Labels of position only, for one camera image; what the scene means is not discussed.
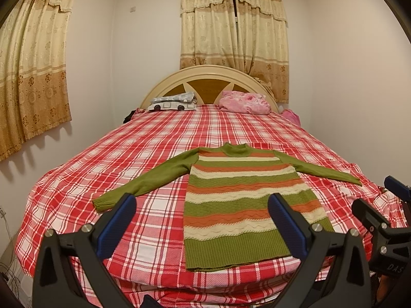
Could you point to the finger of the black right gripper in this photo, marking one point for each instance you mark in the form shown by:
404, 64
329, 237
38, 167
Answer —
370, 218
400, 190

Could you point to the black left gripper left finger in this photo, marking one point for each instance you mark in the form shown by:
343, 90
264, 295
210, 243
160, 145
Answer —
55, 282

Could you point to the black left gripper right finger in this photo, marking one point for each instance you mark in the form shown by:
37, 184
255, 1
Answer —
333, 270

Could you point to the green orange striped sweater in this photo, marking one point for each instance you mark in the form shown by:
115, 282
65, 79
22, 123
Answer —
225, 221

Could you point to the pink cloth beside bed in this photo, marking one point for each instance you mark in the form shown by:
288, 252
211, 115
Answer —
291, 116

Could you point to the red white plaid bedsheet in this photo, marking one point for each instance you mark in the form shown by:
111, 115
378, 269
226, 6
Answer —
149, 260

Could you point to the pink floral blanket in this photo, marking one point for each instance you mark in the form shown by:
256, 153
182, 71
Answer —
244, 102

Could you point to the dark cloth at bedside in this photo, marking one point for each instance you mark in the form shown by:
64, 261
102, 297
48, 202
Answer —
130, 116

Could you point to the cream wooden headboard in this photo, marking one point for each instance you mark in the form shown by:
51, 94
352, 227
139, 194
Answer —
208, 82

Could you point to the beige left window curtain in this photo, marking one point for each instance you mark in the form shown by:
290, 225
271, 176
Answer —
34, 94

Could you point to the beige window curtain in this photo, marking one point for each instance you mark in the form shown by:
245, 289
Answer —
246, 35
34, 94

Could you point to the grey white patterned pillow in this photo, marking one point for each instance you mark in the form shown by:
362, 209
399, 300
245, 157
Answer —
186, 101

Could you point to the beige centre window curtain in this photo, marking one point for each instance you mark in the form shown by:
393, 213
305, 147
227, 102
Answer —
246, 35

